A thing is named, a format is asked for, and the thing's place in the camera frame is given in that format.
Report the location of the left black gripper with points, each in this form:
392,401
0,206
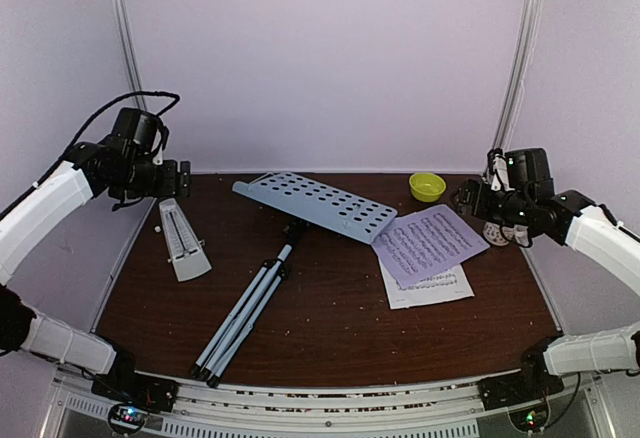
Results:
169,187

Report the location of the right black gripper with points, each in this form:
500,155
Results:
466,188

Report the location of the purple sheet music page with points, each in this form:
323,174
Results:
418,246

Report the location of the white sheet music page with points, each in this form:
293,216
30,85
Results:
449,286

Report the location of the light blue music stand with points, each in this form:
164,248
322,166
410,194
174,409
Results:
309,203

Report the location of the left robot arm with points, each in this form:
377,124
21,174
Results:
128,165

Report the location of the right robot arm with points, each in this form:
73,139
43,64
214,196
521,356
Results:
518,197

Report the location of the yellow-green bowl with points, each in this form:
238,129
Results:
427,187

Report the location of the patterned white mug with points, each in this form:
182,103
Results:
497,233

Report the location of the grey metronome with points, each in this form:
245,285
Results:
186,253

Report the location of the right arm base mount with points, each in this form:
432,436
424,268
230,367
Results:
514,389

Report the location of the left aluminium corner post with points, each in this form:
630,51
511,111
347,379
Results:
127,45

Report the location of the aluminium corner post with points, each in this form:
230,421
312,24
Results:
514,94
127,45

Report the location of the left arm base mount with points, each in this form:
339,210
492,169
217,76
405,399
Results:
149,393

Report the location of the right aluminium corner post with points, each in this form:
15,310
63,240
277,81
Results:
514,94

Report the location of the aluminium front rail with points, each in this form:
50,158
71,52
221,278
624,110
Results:
449,408

